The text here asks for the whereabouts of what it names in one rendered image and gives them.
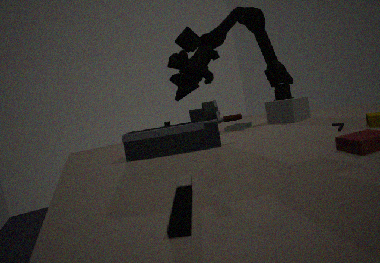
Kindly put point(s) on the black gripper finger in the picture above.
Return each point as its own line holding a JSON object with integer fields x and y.
{"x": 179, "y": 80}
{"x": 187, "y": 86}

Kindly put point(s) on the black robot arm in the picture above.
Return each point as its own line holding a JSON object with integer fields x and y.
{"x": 253, "y": 19}

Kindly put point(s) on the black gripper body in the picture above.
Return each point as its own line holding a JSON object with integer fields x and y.
{"x": 198, "y": 70}

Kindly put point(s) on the olive yellow block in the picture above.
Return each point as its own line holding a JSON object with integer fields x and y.
{"x": 373, "y": 119}

